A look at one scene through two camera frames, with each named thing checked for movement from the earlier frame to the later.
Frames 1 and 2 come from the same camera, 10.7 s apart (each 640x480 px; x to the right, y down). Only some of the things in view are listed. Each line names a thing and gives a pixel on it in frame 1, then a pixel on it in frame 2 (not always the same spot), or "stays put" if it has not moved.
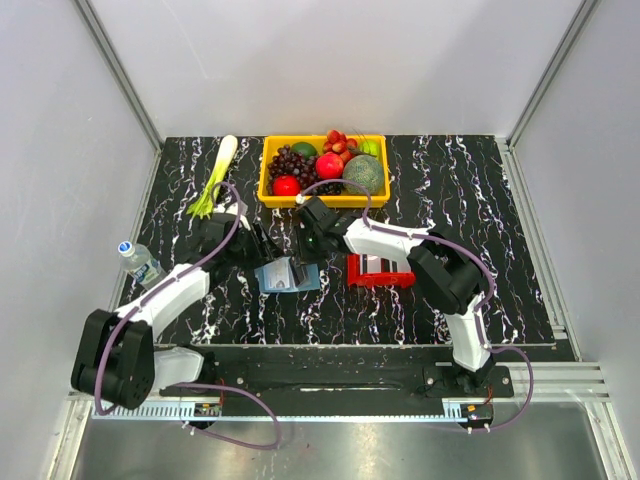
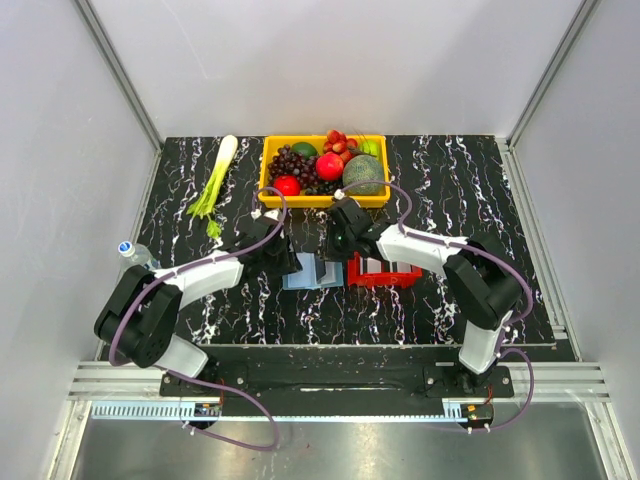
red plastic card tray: x=375 y=279 stays put
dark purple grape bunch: x=287 y=161 stays put
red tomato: x=286 y=185 stays put
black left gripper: x=267 y=247 to x=290 y=263
